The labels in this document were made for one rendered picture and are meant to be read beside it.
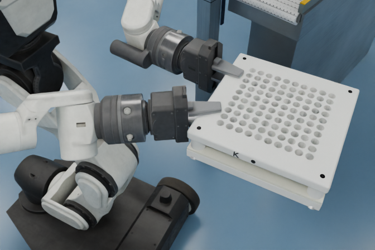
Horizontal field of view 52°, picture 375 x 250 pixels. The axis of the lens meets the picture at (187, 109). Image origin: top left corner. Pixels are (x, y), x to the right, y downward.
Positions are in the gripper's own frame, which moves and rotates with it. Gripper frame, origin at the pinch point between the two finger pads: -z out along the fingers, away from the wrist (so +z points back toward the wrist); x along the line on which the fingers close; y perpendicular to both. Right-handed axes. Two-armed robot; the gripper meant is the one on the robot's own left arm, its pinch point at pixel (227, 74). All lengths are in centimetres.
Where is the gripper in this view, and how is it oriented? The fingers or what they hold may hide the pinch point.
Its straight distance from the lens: 78.3
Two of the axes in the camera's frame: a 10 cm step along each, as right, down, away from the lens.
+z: -8.2, -4.0, 4.2
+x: 0.2, 7.0, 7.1
